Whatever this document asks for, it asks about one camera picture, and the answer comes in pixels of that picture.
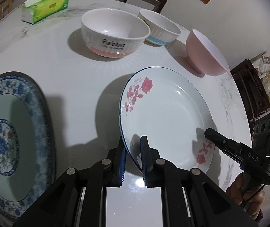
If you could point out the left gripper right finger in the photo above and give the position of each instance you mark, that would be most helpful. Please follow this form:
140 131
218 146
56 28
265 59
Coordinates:
148 158

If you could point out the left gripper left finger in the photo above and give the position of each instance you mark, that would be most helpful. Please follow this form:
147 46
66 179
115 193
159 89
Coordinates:
119 164

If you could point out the white rose plate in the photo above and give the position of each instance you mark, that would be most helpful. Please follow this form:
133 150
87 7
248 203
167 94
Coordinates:
164 106

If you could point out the blue floral plate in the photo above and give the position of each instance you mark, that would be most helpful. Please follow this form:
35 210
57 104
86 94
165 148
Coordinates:
27 147

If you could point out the white pink Rabbit bowl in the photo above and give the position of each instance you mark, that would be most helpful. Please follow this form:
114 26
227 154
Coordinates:
113 33

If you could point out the white blue ribbed bowl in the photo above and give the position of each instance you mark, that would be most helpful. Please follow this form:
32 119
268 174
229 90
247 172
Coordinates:
162 30

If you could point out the person's right hand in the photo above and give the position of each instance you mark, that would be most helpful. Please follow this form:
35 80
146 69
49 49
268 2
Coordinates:
254 197

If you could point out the dark wooden shelf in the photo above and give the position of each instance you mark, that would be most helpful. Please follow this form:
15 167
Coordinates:
251 89

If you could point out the snack bags on shelf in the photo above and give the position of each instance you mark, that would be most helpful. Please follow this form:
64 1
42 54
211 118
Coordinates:
261 64

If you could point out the green tissue box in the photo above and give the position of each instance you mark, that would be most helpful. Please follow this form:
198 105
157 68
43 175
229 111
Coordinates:
34 11

